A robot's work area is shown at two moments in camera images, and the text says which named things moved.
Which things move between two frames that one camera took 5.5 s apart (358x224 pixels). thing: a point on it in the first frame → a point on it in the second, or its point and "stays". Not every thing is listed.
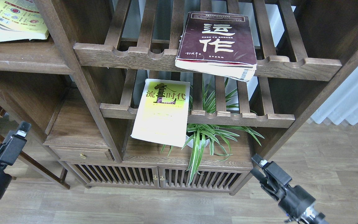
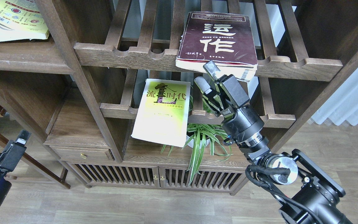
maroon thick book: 220,44 stays
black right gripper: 298,205 → 243,126
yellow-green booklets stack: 15,20 stays
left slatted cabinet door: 98,175 stays
